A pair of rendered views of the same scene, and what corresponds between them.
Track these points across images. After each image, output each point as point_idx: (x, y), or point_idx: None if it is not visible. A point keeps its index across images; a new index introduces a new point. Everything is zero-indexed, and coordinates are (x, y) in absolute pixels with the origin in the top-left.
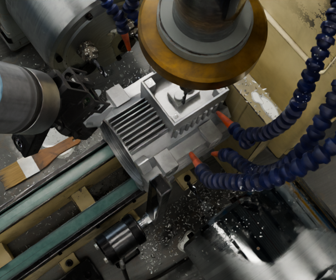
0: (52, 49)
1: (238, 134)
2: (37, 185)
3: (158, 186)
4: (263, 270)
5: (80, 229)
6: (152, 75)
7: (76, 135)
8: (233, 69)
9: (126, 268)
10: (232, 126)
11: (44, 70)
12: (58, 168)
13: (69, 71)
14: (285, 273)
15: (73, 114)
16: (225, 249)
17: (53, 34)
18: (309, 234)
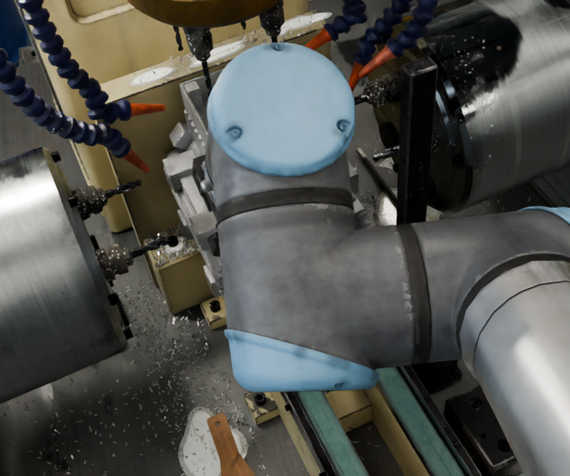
0: (98, 290)
1: (344, 20)
2: (313, 435)
3: (422, 67)
4: (528, 49)
5: (403, 378)
6: None
7: None
8: None
9: (461, 370)
10: (330, 26)
11: (60, 465)
12: (287, 398)
13: (201, 161)
14: (534, 26)
15: None
16: (494, 92)
17: (76, 270)
18: (485, 0)
